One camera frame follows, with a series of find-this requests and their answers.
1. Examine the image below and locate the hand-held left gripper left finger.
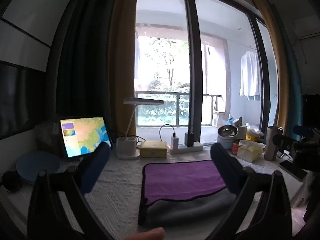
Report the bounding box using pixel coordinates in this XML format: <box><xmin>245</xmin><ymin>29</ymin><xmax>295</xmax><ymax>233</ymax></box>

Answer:
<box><xmin>27</xmin><ymin>142</ymin><xmax>112</xmax><ymax>240</ymax></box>

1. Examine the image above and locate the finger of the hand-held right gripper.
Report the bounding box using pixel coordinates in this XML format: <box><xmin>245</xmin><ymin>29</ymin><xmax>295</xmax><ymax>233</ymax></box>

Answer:
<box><xmin>272</xmin><ymin>133</ymin><xmax>296</xmax><ymax>153</ymax></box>

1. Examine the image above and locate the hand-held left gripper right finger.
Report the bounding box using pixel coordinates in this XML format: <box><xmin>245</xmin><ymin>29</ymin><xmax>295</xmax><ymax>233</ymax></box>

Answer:
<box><xmin>207</xmin><ymin>143</ymin><xmax>293</xmax><ymax>240</ymax></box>

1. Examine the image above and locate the purple towel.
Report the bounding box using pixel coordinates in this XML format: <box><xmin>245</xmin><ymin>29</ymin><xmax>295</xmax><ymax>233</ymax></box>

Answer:
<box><xmin>139</xmin><ymin>159</ymin><xmax>228</xmax><ymax>207</ymax></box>

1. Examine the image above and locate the grey towel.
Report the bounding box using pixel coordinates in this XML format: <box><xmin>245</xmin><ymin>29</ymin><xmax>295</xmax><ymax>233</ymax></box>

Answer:
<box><xmin>138</xmin><ymin>189</ymin><xmax>239</xmax><ymax>227</ymax></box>

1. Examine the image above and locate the metal tumbler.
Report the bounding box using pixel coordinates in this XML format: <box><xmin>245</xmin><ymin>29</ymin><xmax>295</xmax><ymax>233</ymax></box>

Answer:
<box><xmin>264</xmin><ymin>126</ymin><xmax>284</xmax><ymax>161</ymax></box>

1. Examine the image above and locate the black phone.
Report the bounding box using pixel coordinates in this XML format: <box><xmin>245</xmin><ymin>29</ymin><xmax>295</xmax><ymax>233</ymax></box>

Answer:
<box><xmin>279</xmin><ymin>159</ymin><xmax>308</xmax><ymax>180</ymax></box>

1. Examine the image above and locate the white pot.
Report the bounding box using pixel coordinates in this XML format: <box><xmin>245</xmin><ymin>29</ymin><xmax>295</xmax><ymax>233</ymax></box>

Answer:
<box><xmin>216</xmin><ymin>126</ymin><xmax>248</xmax><ymax>150</ymax></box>

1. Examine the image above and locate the pale yellow tissue pack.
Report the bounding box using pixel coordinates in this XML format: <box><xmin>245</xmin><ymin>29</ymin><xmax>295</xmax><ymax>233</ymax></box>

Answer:
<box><xmin>236</xmin><ymin>140</ymin><xmax>264</xmax><ymax>162</ymax></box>

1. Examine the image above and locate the white quilted table cloth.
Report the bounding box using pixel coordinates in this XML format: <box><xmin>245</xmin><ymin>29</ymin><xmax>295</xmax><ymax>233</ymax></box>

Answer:
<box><xmin>0</xmin><ymin>150</ymin><xmax>303</xmax><ymax>240</ymax></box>

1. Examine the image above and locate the tablet with map screen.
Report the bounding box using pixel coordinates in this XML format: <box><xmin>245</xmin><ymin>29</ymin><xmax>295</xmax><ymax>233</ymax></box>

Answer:
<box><xmin>59</xmin><ymin>116</ymin><xmax>113</xmax><ymax>159</ymax></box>

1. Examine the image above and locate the white desk lamp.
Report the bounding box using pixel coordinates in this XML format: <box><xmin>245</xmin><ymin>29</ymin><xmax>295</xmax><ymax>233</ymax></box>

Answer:
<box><xmin>116</xmin><ymin>97</ymin><xmax>165</xmax><ymax>160</ymax></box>

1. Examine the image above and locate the metal bowl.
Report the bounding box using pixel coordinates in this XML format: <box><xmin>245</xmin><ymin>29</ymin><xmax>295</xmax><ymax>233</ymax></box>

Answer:
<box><xmin>217</xmin><ymin>125</ymin><xmax>238</xmax><ymax>138</ymax></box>

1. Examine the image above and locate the white power strip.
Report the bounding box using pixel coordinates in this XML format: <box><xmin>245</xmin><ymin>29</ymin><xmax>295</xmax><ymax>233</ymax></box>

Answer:
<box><xmin>168</xmin><ymin>141</ymin><xmax>204</xmax><ymax>155</ymax></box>

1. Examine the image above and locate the blue round plate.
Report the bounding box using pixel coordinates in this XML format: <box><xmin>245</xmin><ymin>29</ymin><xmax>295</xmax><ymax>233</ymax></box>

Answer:
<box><xmin>16</xmin><ymin>151</ymin><xmax>61</xmax><ymax>182</ymax></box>

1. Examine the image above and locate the yellow tissue box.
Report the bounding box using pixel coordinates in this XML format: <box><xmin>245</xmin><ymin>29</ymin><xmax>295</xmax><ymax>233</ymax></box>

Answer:
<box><xmin>139</xmin><ymin>140</ymin><xmax>168</xmax><ymax>158</ymax></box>

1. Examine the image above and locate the teal curtain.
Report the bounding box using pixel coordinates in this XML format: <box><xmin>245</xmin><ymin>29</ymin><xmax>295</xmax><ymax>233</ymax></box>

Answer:
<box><xmin>265</xmin><ymin>0</ymin><xmax>304</xmax><ymax>138</ymax></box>

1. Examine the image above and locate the white hanging shirt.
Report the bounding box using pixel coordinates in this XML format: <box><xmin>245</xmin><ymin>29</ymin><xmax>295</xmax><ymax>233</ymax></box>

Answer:
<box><xmin>239</xmin><ymin>51</ymin><xmax>262</xmax><ymax>101</ymax></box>

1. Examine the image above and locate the balcony railing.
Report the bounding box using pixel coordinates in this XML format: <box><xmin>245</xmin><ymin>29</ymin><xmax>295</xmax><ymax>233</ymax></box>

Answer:
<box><xmin>134</xmin><ymin>91</ymin><xmax>223</xmax><ymax>127</ymax></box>

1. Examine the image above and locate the yellow curtain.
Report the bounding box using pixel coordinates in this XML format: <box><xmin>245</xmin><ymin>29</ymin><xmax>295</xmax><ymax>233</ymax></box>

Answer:
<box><xmin>246</xmin><ymin>0</ymin><xmax>290</xmax><ymax>130</ymax></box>
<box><xmin>106</xmin><ymin>0</ymin><xmax>140</xmax><ymax>140</ymax></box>

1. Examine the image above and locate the black round object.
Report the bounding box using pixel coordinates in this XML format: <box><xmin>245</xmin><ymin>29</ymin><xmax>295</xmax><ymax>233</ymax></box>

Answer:
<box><xmin>1</xmin><ymin>171</ymin><xmax>22</xmax><ymax>192</ymax></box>

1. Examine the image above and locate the dark green curtain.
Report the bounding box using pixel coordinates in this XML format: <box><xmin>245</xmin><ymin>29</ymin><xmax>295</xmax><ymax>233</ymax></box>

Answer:
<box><xmin>51</xmin><ymin>0</ymin><xmax>120</xmax><ymax>140</ymax></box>

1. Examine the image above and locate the white air conditioner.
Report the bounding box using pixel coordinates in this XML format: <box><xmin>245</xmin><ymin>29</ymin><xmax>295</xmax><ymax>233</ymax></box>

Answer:
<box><xmin>291</xmin><ymin>15</ymin><xmax>320</xmax><ymax>40</ymax></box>

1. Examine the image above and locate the black cable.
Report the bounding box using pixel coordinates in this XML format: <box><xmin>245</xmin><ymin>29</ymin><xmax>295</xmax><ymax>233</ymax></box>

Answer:
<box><xmin>159</xmin><ymin>124</ymin><xmax>176</xmax><ymax>143</ymax></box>

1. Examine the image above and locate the black wall screen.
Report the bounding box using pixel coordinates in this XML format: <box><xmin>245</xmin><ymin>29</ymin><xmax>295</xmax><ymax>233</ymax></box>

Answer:
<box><xmin>0</xmin><ymin>60</ymin><xmax>47</xmax><ymax>141</ymax></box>

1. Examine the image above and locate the black window frame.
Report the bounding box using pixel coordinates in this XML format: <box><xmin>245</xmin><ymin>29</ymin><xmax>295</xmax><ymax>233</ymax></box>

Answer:
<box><xmin>184</xmin><ymin>0</ymin><xmax>273</xmax><ymax>145</ymax></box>

